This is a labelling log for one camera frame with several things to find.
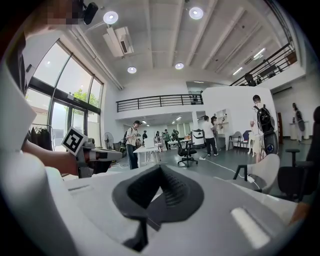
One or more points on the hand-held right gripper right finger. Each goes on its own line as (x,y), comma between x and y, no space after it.
(182,197)

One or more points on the person's head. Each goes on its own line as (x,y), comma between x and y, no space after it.
(55,12)

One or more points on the small grey chair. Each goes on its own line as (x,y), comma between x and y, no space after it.
(236,136)

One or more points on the white power strip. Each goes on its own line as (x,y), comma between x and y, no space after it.
(202,158)

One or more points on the black standing fan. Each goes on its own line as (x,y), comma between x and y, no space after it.
(108,137)

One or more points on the white shelf cabinet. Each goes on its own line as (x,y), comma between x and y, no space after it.
(226,120)

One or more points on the small dark wall device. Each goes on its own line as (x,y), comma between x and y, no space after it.
(29,68)

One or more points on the clothes rack with dark clothes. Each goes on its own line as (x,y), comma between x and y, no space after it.
(41,138)

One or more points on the long ceiling light tube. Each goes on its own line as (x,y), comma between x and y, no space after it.
(237,71)
(259,53)

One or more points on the glass window front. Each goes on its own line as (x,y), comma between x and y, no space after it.
(50,65)

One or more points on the grey shell chair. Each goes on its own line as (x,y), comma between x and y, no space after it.
(267,167)

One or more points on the black balcony railing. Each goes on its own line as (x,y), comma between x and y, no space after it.
(160,96)

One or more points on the white work table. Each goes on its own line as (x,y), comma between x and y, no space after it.
(147,149)

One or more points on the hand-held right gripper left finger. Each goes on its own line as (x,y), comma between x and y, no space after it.
(135,195)

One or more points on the black armrest office chair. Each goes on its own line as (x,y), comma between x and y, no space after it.
(290,180)

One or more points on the white ceiling air conditioner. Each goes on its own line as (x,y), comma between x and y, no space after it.
(117,41)

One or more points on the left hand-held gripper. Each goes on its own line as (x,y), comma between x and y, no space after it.
(73,140)

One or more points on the black swivel office chair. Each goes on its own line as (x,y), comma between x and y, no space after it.
(185,150)

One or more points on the white ornate table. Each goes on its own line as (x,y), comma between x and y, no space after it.
(253,142)

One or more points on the black mezzanine railing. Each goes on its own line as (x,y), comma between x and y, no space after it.
(272,62)

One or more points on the black head-mounted camera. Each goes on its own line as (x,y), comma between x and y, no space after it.
(90,12)

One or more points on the round ceiling lamp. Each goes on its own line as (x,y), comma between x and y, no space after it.
(196,13)
(179,65)
(110,17)
(131,69)

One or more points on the person's left forearm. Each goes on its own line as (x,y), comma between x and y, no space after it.
(50,160)

